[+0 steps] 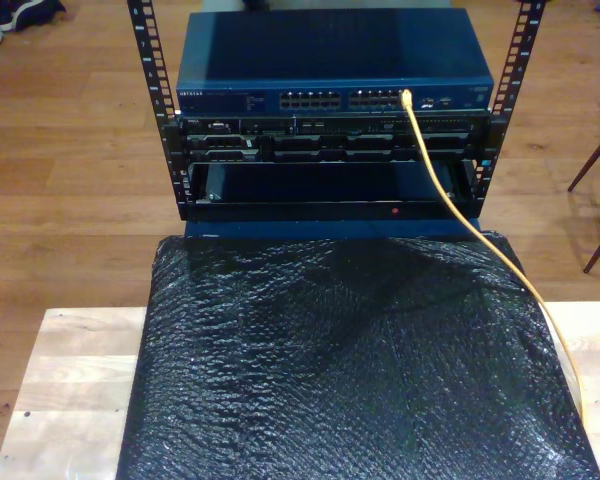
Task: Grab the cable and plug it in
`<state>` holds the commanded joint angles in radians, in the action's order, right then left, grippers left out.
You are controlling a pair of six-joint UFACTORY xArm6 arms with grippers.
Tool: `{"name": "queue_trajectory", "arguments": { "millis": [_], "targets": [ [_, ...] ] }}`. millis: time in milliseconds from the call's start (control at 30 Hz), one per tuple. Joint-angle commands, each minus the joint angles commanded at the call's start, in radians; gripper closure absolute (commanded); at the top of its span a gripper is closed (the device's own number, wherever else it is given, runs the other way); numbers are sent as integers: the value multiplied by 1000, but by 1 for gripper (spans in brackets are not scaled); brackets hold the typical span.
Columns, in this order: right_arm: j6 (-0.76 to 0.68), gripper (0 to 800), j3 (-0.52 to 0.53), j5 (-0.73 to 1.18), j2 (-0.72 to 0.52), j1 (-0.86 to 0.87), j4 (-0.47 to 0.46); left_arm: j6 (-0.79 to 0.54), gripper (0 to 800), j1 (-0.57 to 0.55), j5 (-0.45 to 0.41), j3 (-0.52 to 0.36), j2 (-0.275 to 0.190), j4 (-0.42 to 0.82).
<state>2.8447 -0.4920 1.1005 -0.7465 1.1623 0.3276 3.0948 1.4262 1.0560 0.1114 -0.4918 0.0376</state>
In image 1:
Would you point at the dark sneaker white sole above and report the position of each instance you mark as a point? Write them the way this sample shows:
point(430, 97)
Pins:
point(30, 12)

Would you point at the black bubble wrap mat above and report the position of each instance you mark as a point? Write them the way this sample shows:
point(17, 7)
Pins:
point(330, 400)

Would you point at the black Dell rack server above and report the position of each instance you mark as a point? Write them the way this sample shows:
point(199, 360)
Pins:
point(330, 142)

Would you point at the brown wooden chair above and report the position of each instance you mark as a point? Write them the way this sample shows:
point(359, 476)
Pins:
point(587, 166)

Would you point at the black open rack tray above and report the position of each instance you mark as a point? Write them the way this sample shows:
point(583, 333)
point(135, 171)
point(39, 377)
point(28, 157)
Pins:
point(325, 185)

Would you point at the blue Netgear network switch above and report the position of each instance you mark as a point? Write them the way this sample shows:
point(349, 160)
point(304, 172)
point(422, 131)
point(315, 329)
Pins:
point(330, 45)

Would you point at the black perforated rack frame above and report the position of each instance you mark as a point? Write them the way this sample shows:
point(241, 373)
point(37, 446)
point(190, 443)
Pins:
point(150, 60)

